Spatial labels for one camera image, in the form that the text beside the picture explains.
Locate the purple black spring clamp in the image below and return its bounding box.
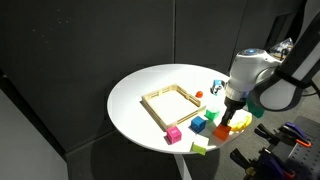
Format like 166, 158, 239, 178
253, 121, 313, 148
229, 147, 297, 180

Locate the teal wrist camera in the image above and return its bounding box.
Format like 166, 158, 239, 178
245, 97, 266, 120

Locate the pink block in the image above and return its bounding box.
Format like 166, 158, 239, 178
165, 125, 183, 145

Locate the white table pedestal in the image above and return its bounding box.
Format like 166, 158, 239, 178
173, 152, 194, 180

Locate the black cable sleeve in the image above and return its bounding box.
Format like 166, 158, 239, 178
271, 13, 320, 98

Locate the blue block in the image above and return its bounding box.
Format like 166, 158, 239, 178
190, 115, 207, 134

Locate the blue soft cube number four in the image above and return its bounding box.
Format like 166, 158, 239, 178
210, 79, 226, 97

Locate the wooden frame tray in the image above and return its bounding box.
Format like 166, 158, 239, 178
140, 83, 207, 132

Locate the crumpled silver plastic bag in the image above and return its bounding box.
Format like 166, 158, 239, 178
269, 37, 296, 56

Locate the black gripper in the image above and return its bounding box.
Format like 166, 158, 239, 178
219, 95, 249, 128

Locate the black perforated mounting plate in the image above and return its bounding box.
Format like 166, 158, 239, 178
269, 114, 320, 180

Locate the lime green block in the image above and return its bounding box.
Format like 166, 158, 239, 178
190, 133, 210, 156

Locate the orange block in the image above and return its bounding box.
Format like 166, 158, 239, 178
213, 123, 232, 140

